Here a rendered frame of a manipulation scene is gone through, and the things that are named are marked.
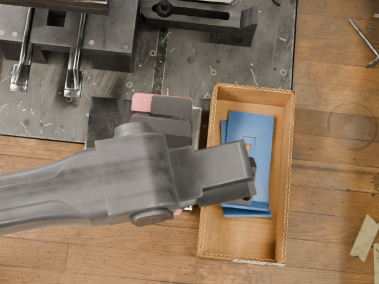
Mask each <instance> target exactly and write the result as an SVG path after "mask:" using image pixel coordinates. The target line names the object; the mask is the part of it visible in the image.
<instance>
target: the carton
mask: <svg viewBox="0 0 379 284"><path fill-rule="evenodd" d="M295 98H296V91H291V90H281V89H275V88H264V87H254V86H244V85H233V84H228V83H217V82H215V83H214V87H213V92H212V95H211V102H210V113H209V125H208V137H207V144H206V147H207V148H208V147H212V146H215V145H220V144H221V120H228V113H229V110H230V111H236V112H244V113H253V114H263V115H268V116H274V127H273V134H272V147H271V160H270V173H269V180H268V198H269V209H270V211H271V213H272V217H224V214H223V211H222V206H221V204H220V203H218V204H215V205H210V206H205V207H201V210H200V222H199V234H198V241H197V253H196V257H197V258H204V259H214V260H225V261H233V262H239V263H250V264H261V265H272V266H278V267H283V266H284V265H286V264H282V263H283V262H285V257H286V247H287V228H288V210H289V191H290V173H291V163H292V145H293V126H294V107H295Z"/></svg>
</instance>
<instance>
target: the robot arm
mask: <svg viewBox="0 0 379 284"><path fill-rule="evenodd" d="M192 106H193V102H192V99H191V98H190V97H180V96H168V95H156V94H145V93H138V92H136V93H135V94H134V95H133V99H132V107H131V110H136V111H142V112H151V113H152V114H164V115H171V116H173V118H165V117H154V116H149V114H139V113H135V114H133V115H132V118H131V122H129V123H125V124H123V125H120V126H118V127H116V128H115V129H114V137H113V138H110V139H104V140H98V141H95V147H94V148H89V149H83V150H78V151H76V152H75V153H73V154H71V155H69V156H66V157H64V158H62V159H59V160H57V161H53V162H50V163H47V164H45V165H42V166H37V167H34V168H29V169H26V170H21V171H15V172H9V173H5V174H0V236H2V235H6V234H11V233H17V232H22V231H26V230H32V229H38V228H45V227H55V226H65V225H84V226H91V227H96V226H100V225H105V224H109V225H115V224H120V223H125V222H129V221H130V223H132V224H133V225H135V226H136V227H144V226H146V225H151V224H156V223H161V222H164V221H169V220H173V219H174V215H179V214H180V213H181V212H182V210H184V209H185V208H186V207H187V206H192V205H196V204H198V205H199V208H201V207H205V206H210V205H215V204H218V203H233V204H240V205H252V200H253V196H254V195H257V192H256V190H257V189H256V187H255V175H256V170H257V166H256V164H255V160H254V158H253V157H248V156H249V153H248V152H247V149H246V143H245V142H244V139H241V140H237V141H232V142H229V143H224V144H220V145H215V146H212V147H208V148H203V149H199V150H194V149H193V146H192V139H191V137H190V132H191V117H192Z"/></svg>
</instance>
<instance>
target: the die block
mask: <svg viewBox="0 0 379 284"><path fill-rule="evenodd" d="M54 17H64V18H65V17H66V14H61V13H56V12H50V15H49V22H48V26H53V24H54ZM139 22H140V1H139V2H138V10H137V15H136V24H135V33H134V41H133V50H132V55H131V56H129V55H119V54H108V53H102V52H92V51H82V54H84V55H89V58H90V63H91V67H92V69H98V70H108V71H114V72H125V73H133V71H134V62H135V53H136V44H137V39H138V30H139ZM21 48H22V44H18V43H8V42H0V50H1V52H2V53H3V55H4V57H5V59H6V60H14V61H20V55H21ZM49 51H57V52H67V53H70V49H66V48H55V47H45V46H34V51H33V57H32V63H40V64H47V61H48V56H49Z"/></svg>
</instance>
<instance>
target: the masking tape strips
mask: <svg viewBox="0 0 379 284"><path fill-rule="evenodd" d="M378 229H379V223H376V222H375V221H374V220H373V219H372V218H371V217H370V216H369V215H368V214H367V215H366V217H365V220H364V223H363V225H362V227H361V229H360V231H359V234H358V236H357V238H356V241H355V243H354V245H353V247H352V250H351V252H350V255H351V256H358V257H359V258H360V259H361V260H362V261H365V259H366V257H367V255H368V252H369V249H370V248H371V245H372V243H373V240H374V238H375V236H376V233H377V231H378ZM373 246H374V284H379V243H375V244H373Z"/></svg>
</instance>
